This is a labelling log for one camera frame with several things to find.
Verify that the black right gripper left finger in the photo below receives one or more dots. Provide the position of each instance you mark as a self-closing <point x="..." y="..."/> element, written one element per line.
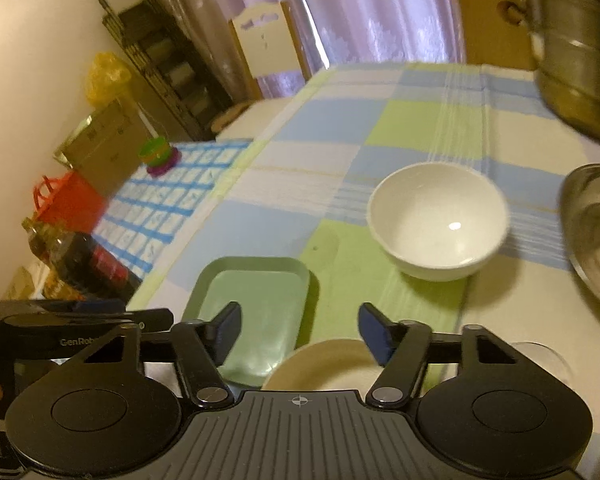
<point x="200" y="349"/>

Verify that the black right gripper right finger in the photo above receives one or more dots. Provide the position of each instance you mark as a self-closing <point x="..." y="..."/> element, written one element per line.
<point x="400" y="348"/>

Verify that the cream ribbed bowl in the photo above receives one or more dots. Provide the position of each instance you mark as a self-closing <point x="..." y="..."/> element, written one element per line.
<point x="334" y="364"/>

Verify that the green rectangular plate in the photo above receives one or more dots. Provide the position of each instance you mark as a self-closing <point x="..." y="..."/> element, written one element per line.
<point x="272" y="292"/>

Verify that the white ceramic bowl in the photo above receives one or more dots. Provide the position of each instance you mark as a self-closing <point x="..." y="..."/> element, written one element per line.
<point x="438" y="221"/>

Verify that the yellow oil bottle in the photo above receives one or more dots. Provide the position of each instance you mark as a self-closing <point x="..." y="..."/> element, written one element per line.
<point x="38" y="236"/>

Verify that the dark sauce bottle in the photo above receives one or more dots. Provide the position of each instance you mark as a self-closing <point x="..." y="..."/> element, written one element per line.
<point x="87" y="266"/>

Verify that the orange plastic bag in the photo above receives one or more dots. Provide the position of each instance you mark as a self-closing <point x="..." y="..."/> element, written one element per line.
<point x="69" y="202"/>

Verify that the blue white patterned cloth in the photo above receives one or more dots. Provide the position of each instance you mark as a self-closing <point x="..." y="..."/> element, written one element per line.
<point x="145" y="215"/>

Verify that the clear glass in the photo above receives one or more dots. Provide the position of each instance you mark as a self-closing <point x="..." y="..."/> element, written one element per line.
<point x="547" y="358"/>

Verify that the checkered tablecloth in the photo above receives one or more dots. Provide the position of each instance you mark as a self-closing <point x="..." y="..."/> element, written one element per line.
<point x="301" y="191"/>

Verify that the green purple stacked cups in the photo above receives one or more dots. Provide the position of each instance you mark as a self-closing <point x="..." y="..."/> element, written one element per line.
<point x="159" y="156"/>

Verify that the brown cardboard box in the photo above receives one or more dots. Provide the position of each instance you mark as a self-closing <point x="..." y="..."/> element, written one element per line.
<point x="104" y="148"/>

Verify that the large steel basin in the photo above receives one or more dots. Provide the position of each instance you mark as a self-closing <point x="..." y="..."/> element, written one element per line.
<point x="579" y="213"/>

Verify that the black folded metal rack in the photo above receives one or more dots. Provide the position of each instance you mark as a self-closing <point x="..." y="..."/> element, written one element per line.
<point x="170" y="63"/>

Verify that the yellow plastic bag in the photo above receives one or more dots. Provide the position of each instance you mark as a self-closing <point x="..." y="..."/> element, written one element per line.
<point x="107" y="79"/>

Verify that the white wooden chair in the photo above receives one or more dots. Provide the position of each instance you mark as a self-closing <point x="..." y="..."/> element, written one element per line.
<point x="268" y="44"/>

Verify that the purple lace curtain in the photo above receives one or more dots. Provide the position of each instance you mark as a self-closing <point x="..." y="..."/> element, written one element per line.
<point x="332" y="32"/>

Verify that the stacked steel steamer pot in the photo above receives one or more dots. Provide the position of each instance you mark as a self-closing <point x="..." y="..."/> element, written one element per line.
<point x="565" y="47"/>

